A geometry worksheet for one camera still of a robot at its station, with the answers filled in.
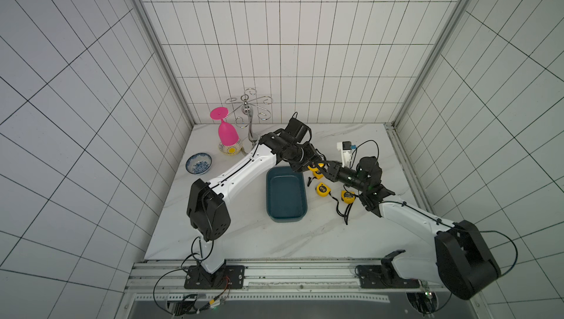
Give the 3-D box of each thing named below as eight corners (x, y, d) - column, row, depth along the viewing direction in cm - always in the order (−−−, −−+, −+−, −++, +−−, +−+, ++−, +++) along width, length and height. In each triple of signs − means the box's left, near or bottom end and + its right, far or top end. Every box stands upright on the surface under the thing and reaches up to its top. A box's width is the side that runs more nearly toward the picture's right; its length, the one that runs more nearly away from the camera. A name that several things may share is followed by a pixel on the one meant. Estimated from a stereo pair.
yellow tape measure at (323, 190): (316, 196, 94) (317, 194, 92) (315, 184, 98) (316, 182, 96) (330, 196, 94) (331, 194, 92) (329, 184, 98) (329, 182, 96)
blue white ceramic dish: (185, 174, 99) (182, 170, 97) (191, 156, 106) (189, 152, 104) (208, 174, 99) (206, 170, 97) (213, 156, 106) (211, 152, 104)
